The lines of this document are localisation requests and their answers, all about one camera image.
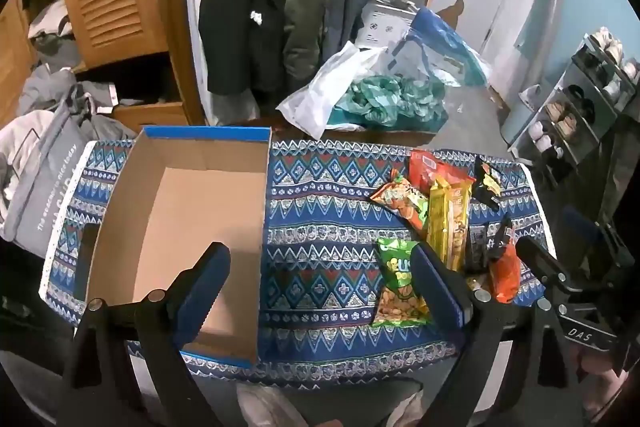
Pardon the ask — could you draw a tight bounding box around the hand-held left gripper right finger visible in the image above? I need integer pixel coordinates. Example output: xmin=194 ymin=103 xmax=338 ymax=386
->
xmin=409 ymin=239 xmax=571 ymax=427

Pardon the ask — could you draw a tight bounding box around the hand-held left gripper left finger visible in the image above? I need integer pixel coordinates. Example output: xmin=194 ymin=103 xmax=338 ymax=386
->
xmin=57 ymin=241 xmax=232 ymax=427

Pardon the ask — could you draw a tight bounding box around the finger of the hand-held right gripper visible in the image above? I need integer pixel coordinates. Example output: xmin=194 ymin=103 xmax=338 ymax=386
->
xmin=515 ymin=236 xmax=569 ymax=297
xmin=561 ymin=205 xmax=635 ymax=269

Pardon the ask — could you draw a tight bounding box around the long yellow snack packet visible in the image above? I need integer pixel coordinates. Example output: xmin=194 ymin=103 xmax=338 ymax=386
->
xmin=426 ymin=177 xmax=473 ymax=273

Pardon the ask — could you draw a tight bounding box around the blue-edged cardboard box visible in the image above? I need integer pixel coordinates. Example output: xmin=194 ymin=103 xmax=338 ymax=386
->
xmin=75 ymin=125 xmax=273 ymax=368

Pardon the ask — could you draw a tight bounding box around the black and yellow snack packet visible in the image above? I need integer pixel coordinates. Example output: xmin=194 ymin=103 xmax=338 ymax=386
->
xmin=472 ymin=157 xmax=504 ymax=210

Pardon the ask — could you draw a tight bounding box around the person's right hand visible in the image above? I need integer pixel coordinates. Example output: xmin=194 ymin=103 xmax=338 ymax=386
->
xmin=584 ymin=351 xmax=632 ymax=408

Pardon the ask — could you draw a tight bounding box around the orange and green snack packet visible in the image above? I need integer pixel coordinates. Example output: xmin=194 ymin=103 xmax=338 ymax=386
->
xmin=370 ymin=168 xmax=431 ymax=233

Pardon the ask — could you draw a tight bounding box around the grey shoe rack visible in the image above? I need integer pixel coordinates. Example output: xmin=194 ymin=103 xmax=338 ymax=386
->
xmin=502 ymin=27 xmax=640 ymax=188

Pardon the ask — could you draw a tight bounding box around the red snack packet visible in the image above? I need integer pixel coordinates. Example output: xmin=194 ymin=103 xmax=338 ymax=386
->
xmin=409 ymin=149 xmax=476 ymax=198

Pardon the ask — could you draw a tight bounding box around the black flat device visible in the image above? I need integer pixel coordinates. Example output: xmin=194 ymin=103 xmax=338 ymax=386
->
xmin=75 ymin=222 xmax=102 ymax=303

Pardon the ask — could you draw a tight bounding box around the blue patterned tablecloth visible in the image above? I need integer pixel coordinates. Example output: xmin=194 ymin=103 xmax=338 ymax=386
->
xmin=39 ymin=139 xmax=556 ymax=390

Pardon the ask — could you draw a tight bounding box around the grey fabric laundry bag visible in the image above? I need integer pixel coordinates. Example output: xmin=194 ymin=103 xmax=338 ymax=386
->
xmin=0 ymin=97 xmax=138 ymax=258

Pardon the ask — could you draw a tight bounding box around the white plastic bag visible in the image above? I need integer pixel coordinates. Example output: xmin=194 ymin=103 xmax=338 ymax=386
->
xmin=276 ymin=41 xmax=388 ymax=140

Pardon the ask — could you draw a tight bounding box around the blue plastic bag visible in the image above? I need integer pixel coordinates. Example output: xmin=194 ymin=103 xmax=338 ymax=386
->
xmin=387 ymin=6 xmax=493 ymax=90

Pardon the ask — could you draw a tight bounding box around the grey clothes pile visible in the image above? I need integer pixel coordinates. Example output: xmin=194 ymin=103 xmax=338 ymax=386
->
xmin=17 ymin=0 xmax=136 ymax=140

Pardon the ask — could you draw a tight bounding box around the white cardboard box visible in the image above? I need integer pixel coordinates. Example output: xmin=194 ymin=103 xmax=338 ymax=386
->
xmin=360 ymin=0 xmax=420 ymax=54

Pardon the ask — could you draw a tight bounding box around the wooden wardrobe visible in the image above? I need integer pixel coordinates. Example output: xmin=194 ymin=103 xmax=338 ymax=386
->
xmin=0 ymin=0 xmax=207 ymax=128

